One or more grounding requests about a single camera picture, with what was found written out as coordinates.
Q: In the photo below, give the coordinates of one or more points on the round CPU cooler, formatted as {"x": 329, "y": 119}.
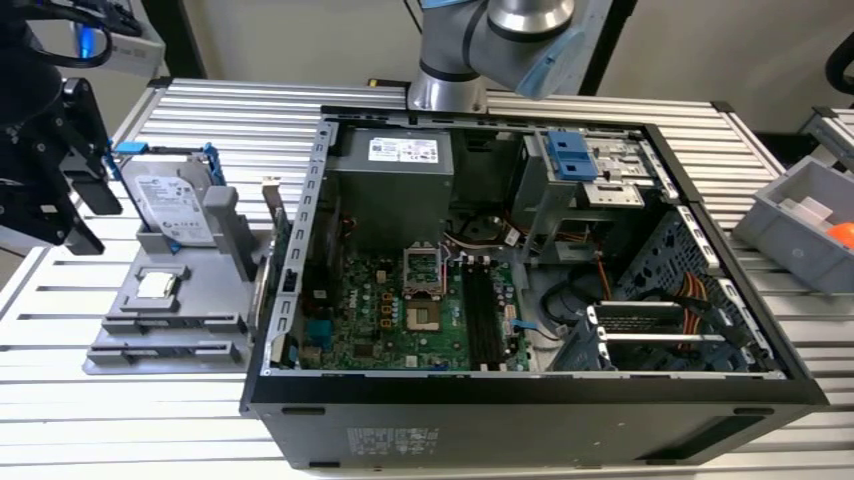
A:
{"x": 483, "y": 229}

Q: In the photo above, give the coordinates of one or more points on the blue plastic drive bracket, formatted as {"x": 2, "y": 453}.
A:
{"x": 567, "y": 160}

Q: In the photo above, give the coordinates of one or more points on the black frame post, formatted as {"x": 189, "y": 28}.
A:
{"x": 187, "y": 55}
{"x": 610, "y": 50}

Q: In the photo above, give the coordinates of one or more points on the hard disk in blue carrier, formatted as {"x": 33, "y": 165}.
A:
{"x": 169, "y": 205}

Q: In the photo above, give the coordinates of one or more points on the grey power supply unit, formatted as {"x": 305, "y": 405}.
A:
{"x": 393, "y": 200}

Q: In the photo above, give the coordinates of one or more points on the white plastic part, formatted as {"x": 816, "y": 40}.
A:
{"x": 810, "y": 209}

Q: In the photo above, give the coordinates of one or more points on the metal locking lever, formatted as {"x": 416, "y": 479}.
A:
{"x": 444, "y": 272}

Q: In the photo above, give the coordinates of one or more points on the black chipset chip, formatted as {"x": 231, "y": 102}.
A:
{"x": 363, "y": 350}

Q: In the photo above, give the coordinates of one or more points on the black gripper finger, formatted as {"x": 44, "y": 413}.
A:
{"x": 87, "y": 130}
{"x": 26, "y": 190}

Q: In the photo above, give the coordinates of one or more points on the metal disk bay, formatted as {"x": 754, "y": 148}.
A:
{"x": 660, "y": 338}

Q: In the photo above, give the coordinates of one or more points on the black open PC case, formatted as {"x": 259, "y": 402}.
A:
{"x": 467, "y": 430}

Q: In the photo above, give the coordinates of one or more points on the orange ball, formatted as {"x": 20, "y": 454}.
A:
{"x": 842, "y": 235}

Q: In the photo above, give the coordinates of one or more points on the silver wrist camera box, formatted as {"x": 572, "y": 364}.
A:
{"x": 136, "y": 55}

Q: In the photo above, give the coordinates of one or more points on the silver CPU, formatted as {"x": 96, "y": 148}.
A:
{"x": 156, "y": 285}

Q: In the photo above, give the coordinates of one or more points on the black RAM slot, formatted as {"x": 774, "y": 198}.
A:
{"x": 479, "y": 315}
{"x": 487, "y": 315}
{"x": 471, "y": 315}

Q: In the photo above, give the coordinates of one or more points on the CPU socket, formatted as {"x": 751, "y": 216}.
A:
{"x": 423, "y": 315}

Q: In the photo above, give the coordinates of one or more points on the grey plastic bin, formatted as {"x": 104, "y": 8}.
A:
{"x": 794, "y": 250}

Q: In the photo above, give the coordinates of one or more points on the silver drive cage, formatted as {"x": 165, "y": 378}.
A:
{"x": 540, "y": 200}

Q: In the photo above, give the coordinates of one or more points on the graphics card with metal bracket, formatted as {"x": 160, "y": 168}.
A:
{"x": 269, "y": 192}

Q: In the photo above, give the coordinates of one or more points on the green motherboard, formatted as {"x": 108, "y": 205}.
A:
{"x": 360, "y": 320}

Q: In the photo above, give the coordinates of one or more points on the grey parts rack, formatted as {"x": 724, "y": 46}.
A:
{"x": 193, "y": 265}

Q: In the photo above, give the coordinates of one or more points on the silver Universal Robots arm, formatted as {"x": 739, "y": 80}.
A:
{"x": 460, "y": 50}

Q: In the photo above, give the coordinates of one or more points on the blue expansion slot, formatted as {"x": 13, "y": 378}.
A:
{"x": 320, "y": 334}

